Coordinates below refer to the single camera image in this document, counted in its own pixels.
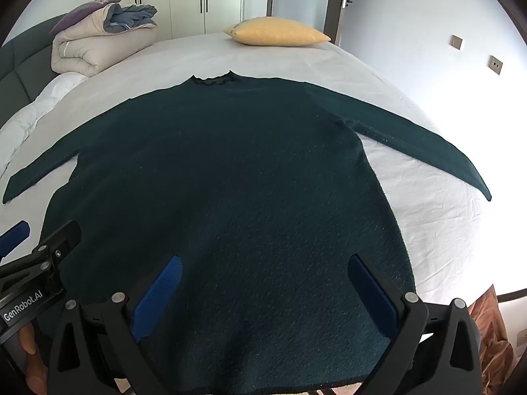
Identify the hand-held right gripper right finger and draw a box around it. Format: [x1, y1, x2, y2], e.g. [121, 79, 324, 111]
[348, 254, 483, 395]

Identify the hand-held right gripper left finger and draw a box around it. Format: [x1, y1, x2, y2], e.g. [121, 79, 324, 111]
[47, 255, 184, 395]

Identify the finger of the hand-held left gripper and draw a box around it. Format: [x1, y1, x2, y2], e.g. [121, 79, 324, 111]
[0, 220, 82, 281]
[0, 220, 32, 261]

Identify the dark green sweater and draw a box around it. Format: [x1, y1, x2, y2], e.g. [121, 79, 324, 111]
[2, 70, 493, 390]

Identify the person's left hand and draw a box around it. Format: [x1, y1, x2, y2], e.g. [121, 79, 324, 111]
[18, 323, 50, 394]

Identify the bed with white sheet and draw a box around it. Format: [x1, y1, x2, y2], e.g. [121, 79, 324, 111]
[0, 29, 501, 395]

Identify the white quilt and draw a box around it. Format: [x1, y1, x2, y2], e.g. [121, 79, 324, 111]
[0, 72, 89, 182]

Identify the brown patterned cloth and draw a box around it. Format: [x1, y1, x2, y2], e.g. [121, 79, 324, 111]
[469, 284, 518, 395]

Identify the dark grey headboard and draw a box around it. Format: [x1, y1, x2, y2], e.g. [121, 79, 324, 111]
[0, 12, 71, 127]

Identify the folded beige duvet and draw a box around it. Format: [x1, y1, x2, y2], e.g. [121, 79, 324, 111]
[51, 2, 159, 78]

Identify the purple pillow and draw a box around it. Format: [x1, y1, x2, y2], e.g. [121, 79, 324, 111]
[49, 0, 125, 36]

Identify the blue-grey cloth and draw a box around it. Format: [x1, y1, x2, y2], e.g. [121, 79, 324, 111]
[103, 3, 159, 34]

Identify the cream wardrobe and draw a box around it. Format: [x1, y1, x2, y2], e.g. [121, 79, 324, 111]
[110, 0, 271, 42]

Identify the yellow pillow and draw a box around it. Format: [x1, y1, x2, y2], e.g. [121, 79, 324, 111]
[223, 17, 332, 47]

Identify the grey door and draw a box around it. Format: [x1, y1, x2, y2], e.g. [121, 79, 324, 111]
[267, 0, 350, 47]

